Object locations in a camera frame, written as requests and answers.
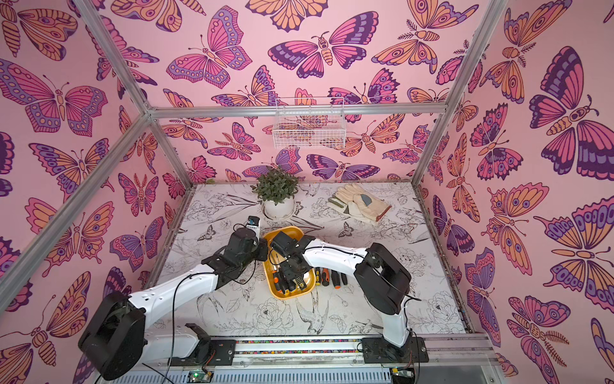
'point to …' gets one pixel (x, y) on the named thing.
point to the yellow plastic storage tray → (273, 264)
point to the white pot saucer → (277, 219)
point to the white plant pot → (281, 210)
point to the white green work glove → (351, 210)
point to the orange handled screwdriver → (336, 279)
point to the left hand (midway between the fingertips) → (269, 238)
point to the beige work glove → (371, 206)
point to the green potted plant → (276, 186)
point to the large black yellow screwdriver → (301, 282)
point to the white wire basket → (305, 123)
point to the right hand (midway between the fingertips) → (288, 274)
